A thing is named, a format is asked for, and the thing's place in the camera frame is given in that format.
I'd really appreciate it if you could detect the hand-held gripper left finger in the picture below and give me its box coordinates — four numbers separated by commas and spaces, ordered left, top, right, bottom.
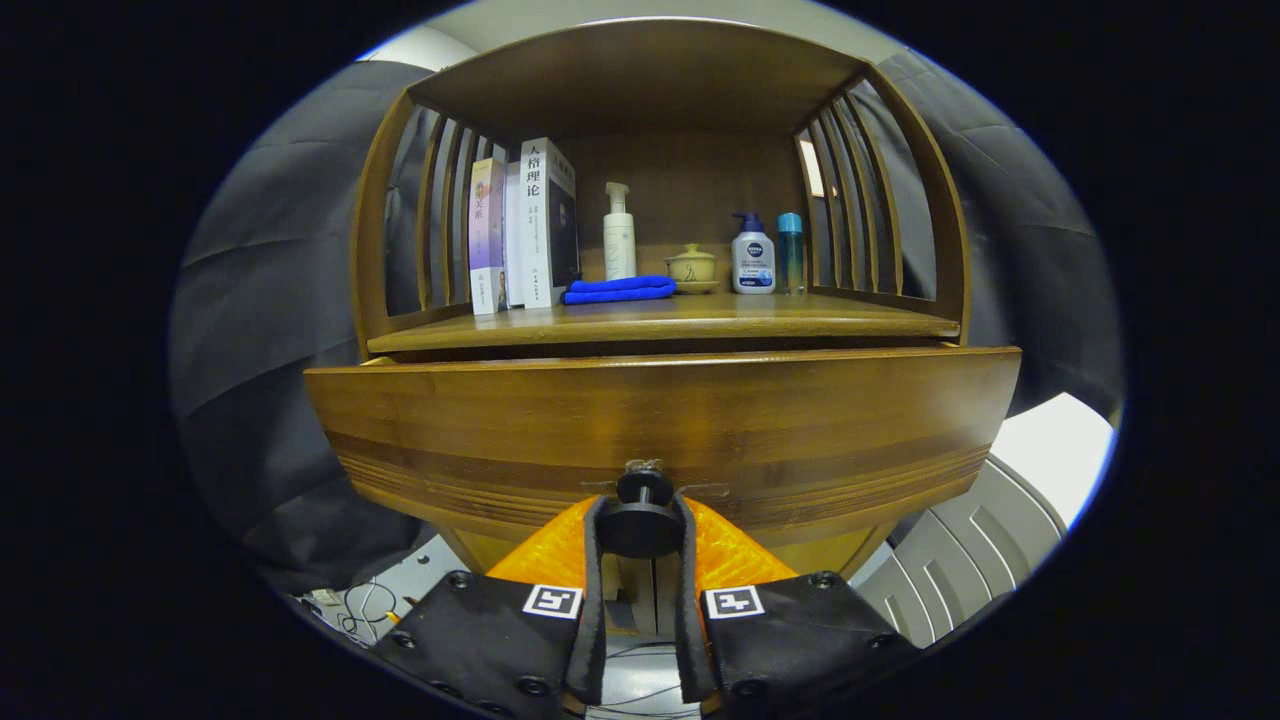
370, 495, 609, 719

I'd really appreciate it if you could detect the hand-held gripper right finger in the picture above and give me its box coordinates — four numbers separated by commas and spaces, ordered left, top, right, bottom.
675, 493, 921, 713

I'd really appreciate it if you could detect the black round drawer knob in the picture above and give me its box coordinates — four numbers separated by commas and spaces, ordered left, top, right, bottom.
595, 470, 687, 559

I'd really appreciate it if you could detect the brown wooden drawer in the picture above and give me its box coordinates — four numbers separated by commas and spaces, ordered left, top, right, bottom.
303, 346, 1023, 579

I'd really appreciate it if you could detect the wooden cabinet door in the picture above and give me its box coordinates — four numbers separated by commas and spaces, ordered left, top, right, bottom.
445, 527, 656, 636
655, 525, 891, 636

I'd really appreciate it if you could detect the brown wooden countertop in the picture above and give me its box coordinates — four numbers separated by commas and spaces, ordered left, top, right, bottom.
366, 292, 961, 354

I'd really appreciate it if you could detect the brown wooden cabinet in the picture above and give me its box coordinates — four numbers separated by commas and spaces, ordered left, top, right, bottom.
348, 17, 973, 641

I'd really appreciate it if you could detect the blue folded cloth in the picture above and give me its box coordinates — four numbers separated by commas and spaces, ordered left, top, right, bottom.
563, 275, 677, 305

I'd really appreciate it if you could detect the yellow lidded teacup with saucer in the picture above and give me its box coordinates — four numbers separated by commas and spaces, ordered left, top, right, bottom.
665, 243, 721, 295

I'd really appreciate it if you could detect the white bottle with blue cap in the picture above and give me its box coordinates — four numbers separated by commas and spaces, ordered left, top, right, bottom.
731, 211, 777, 295

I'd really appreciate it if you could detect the white pump bottle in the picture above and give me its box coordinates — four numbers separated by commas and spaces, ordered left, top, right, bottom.
603, 182, 637, 281

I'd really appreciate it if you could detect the thin white book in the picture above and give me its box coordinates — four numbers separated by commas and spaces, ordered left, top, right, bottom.
503, 160, 526, 309

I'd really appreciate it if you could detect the white and black book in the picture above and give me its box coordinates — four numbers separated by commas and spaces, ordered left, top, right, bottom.
520, 137, 581, 308

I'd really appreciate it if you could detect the slim teal bottle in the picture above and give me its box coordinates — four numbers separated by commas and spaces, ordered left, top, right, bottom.
777, 212, 805, 296

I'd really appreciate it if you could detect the white side table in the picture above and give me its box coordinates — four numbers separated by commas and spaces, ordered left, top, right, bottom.
855, 392, 1116, 649

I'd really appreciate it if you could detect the purple book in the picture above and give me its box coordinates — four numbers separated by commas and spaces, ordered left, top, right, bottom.
468, 157, 509, 316

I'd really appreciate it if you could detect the black backdrop cloth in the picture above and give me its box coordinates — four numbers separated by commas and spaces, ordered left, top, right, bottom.
168, 50, 1126, 596

